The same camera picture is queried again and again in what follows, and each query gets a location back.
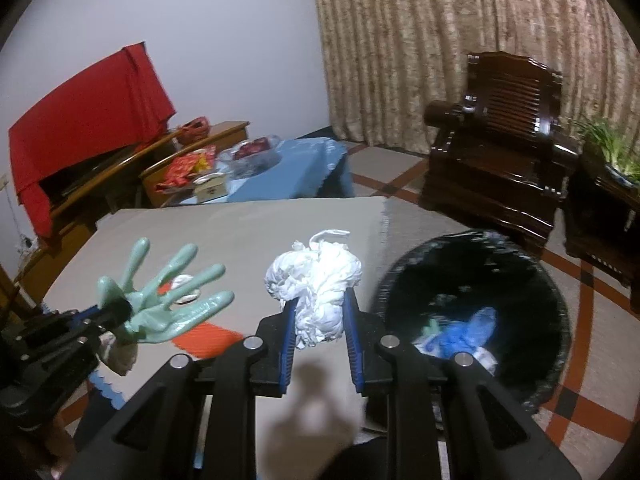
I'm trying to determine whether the beige tissue box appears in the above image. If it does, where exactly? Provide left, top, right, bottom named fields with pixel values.
left=193, top=172, right=228, bottom=204

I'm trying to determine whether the green rubber glove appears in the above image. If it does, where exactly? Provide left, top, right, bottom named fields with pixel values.
left=96, top=237, right=234, bottom=344

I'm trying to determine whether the person left hand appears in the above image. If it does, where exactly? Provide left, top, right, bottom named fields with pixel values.
left=36, top=412, right=77, bottom=479

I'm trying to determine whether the dark wooden side table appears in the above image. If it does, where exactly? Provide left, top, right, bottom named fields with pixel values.
left=563, top=151, right=640, bottom=313

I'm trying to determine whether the blue plastic bag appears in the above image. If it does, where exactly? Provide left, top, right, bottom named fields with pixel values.
left=413, top=307, right=497, bottom=360

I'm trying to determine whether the orange red plastic bag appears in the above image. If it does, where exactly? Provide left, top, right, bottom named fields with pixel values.
left=158, top=282, right=246, bottom=361

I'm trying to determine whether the blue table cloth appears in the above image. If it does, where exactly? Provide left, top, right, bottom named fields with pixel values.
left=205, top=138, right=355, bottom=204

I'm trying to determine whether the paper trash in bin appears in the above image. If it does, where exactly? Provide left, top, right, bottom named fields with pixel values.
left=414, top=337, right=498, bottom=375

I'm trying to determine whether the dark wooden armchair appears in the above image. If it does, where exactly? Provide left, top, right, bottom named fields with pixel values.
left=421, top=51, right=579, bottom=256

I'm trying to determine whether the green glove in bin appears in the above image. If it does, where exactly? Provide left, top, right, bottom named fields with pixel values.
left=422, top=316, right=442, bottom=340

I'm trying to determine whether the white tissue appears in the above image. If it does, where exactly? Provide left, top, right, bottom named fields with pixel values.
left=98, top=333, right=138, bottom=376

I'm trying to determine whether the black lined trash bin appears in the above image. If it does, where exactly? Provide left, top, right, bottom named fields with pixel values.
left=371, top=230, right=572, bottom=414

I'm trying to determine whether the red bag on cabinet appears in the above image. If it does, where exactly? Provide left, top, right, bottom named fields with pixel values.
left=176, top=116, right=210, bottom=146

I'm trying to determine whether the red snack bag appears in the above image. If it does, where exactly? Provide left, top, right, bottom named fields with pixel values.
left=155, top=145, right=217, bottom=192

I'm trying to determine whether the glass fruit bowl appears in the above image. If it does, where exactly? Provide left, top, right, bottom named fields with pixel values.
left=217, top=136, right=282, bottom=179

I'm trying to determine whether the grey table cloth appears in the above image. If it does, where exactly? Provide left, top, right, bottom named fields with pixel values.
left=44, top=197, right=388, bottom=479

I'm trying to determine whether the green potted plant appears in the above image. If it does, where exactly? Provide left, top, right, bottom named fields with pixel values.
left=576, top=117, right=639, bottom=186

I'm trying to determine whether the red cloth cover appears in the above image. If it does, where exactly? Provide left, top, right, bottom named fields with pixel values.
left=9, top=42, right=175, bottom=238

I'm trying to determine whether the beige patterned curtain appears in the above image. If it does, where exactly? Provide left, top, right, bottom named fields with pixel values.
left=316, top=0, right=639, bottom=153

